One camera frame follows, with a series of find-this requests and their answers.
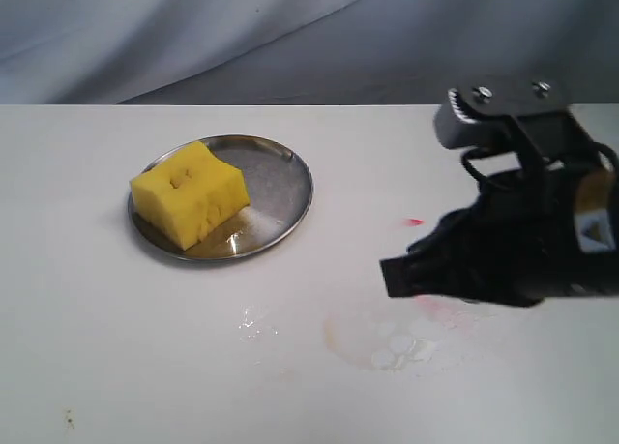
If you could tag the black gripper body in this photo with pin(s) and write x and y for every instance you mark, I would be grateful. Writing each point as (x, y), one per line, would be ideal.
(519, 250)

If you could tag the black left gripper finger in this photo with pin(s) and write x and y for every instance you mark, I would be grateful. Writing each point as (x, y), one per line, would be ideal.
(444, 263)

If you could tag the round steel plate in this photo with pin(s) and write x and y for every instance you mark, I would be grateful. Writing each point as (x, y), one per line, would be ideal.
(280, 187)

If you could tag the white backdrop cloth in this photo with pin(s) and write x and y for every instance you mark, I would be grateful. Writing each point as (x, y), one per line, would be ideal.
(298, 51)

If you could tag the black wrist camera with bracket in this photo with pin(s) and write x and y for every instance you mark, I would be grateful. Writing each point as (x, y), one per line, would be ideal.
(529, 116)

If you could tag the yellow sponge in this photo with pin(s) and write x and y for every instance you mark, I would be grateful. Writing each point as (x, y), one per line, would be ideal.
(190, 194)

